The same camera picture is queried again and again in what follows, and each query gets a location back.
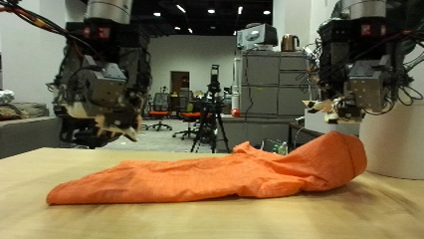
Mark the black office chair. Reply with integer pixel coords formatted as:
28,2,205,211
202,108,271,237
57,115,113,149

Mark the low grey cabinet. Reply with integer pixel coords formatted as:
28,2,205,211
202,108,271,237
216,115,294,152

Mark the black camera tripod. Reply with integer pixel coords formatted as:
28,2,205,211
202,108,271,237
190,64,230,153

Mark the copper electric kettle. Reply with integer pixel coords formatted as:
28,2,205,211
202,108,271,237
279,33,301,53

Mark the white round plant pot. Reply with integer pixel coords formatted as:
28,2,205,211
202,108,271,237
358,98,424,181

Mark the brown door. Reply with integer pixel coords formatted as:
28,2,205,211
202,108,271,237
170,70,192,95

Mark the orange button shirt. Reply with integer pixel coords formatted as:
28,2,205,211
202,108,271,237
45,129,368,205

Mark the white cardboard box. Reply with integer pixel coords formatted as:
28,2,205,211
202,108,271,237
303,111,362,136

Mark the brown crumpled blanket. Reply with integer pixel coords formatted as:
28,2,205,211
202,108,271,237
0,102,49,121

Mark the white power strip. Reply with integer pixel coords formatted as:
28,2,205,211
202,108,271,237
302,46,322,64

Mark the grey box appliance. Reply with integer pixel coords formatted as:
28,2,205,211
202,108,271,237
236,23,278,51

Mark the orange seat office chair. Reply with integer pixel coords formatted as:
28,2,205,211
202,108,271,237
144,93,173,131
172,111,204,140

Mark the grey sofa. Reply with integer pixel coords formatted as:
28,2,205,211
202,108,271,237
0,116,63,159

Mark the crumpled silver foil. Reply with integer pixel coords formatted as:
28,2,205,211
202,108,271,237
0,89,16,106

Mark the dark side table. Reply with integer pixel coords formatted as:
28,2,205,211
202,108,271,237
287,122,329,156

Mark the tall grey filing cabinet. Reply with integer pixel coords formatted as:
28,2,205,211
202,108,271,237
240,49,323,119

